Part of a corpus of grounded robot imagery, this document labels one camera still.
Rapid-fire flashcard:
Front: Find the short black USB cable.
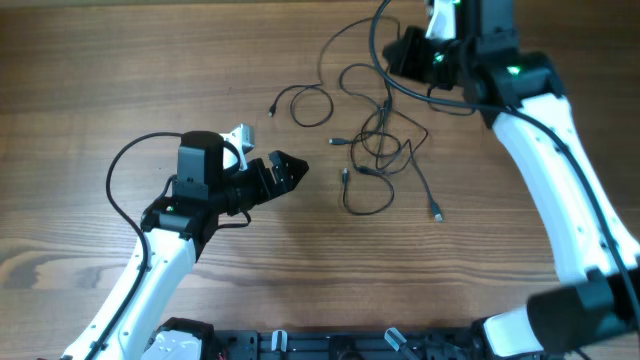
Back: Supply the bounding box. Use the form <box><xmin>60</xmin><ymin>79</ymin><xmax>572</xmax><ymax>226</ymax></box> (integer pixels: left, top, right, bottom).
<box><xmin>340</xmin><ymin>167</ymin><xmax>396</xmax><ymax>217</ymax></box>

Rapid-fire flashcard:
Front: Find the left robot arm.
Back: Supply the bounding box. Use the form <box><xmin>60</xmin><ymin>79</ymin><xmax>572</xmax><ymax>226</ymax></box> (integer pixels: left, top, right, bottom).
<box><xmin>63</xmin><ymin>131</ymin><xmax>309</xmax><ymax>359</ymax></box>

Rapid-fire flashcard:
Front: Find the long black USB cable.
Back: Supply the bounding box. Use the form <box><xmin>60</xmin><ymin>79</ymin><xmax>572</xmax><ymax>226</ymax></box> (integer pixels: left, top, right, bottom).
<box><xmin>267</xmin><ymin>14</ymin><xmax>445</xmax><ymax>224</ymax></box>

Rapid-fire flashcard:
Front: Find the left camera black cable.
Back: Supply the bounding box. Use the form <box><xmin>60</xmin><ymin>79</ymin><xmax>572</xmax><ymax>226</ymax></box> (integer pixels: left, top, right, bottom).
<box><xmin>84</xmin><ymin>131</ymin><xmax>184</xmax><ymax>360</ymax></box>

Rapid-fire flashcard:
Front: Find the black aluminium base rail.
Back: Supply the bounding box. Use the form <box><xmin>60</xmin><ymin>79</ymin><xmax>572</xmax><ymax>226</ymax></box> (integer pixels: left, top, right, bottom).
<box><xmin>213</xmin><ymin>328</ymin><xmax>480</xmax><ymax>360</ymax></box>

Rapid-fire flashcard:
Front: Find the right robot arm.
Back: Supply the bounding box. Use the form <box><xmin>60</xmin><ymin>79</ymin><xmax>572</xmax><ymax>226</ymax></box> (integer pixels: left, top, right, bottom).
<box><xmin>371</xmin><ymin>0</ymin><xmax>639</xmax><ymax>359</ymax></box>

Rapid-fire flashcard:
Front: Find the right camera black cable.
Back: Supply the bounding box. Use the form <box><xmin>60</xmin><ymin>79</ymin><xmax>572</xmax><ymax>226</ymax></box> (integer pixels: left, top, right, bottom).
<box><xmin>368</xmin><ymin>0</ymin><xmax>640</xmax><ymax>321</ymax></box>

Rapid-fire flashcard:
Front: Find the camera black cable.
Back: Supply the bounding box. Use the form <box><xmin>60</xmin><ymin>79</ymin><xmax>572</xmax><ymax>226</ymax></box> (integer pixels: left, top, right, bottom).
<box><xmin>84</xmin><ymin>131</ymin><xmax>184</xmax><ymax>360</ymax></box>
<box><xmin>368</xmin><ymin>0</ymin><xmax>640</xmax><ymax>321</ymax></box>

